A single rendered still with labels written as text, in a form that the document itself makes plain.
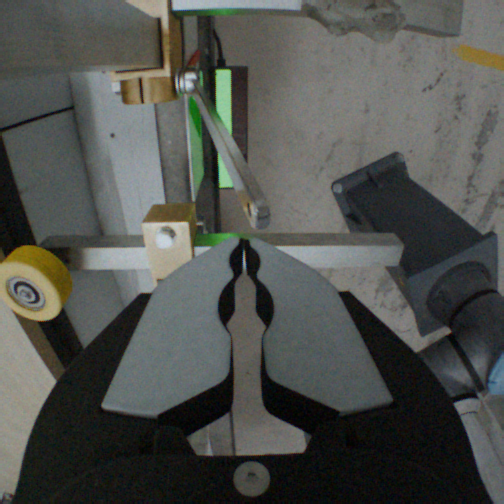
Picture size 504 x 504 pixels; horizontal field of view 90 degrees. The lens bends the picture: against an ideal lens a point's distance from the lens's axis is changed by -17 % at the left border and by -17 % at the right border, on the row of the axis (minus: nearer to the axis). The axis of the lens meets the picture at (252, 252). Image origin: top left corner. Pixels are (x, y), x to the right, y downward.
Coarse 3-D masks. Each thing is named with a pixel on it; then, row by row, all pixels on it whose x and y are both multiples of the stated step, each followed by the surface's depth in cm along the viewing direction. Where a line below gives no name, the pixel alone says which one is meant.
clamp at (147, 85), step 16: (128, 0) 17; (144, 0) 17; (160, 0) 18; (160, 16) 18; (176, 16) 20; (160, 32) 19; (176, 32) 21; (160, 48) 19; (176, 48) 22; (176, 64) 22; (112, 80) 21; (128, 80) 21; (144, 80) 21; (160, 80) 21; (128, 96) 22; (144, 96) 21; (160, 96) 22; (176, 96) 23
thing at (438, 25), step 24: (192, 0) 18; (216, 0) 19; (240, 0) 19; (264, 0) 19; (288, 0) 19; (408, 0) 18; (432, 0) 18; (456, 0) 18; (408, 24) 19; (432, 24) 19; (456, 24) 19
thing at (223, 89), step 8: (224, 72) 35; (216, 80) 35; (224, 80) 35; (216, 88) 36; (224, 88) 36; (224, 96) 36; (224, 104) 37; (224, 112) 38; (224, 120) 38; (224, 168) 42; (224, 176) 42; (224, 184) 43
